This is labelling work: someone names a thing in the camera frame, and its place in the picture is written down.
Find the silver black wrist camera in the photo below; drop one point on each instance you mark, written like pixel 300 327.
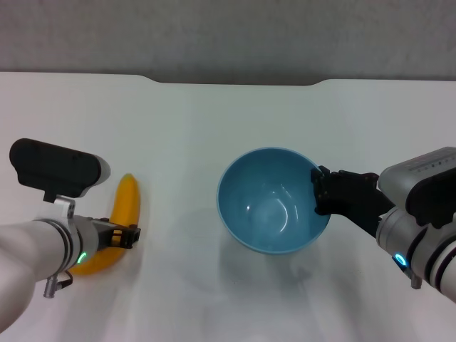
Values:
pixel 53 167
pixel 427 167

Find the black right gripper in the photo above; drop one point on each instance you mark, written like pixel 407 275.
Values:
pixel 356 199

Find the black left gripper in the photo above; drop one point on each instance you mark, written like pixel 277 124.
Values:
pixel 101 235

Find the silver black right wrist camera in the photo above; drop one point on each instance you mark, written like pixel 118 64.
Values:
pixel 427 167

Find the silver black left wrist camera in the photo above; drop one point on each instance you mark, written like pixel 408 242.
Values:
pixel 53 167

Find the yellow banana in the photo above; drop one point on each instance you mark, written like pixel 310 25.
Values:
pixel 126 203

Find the blue plastic bowl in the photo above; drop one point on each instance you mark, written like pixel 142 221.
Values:
pixel 263 213

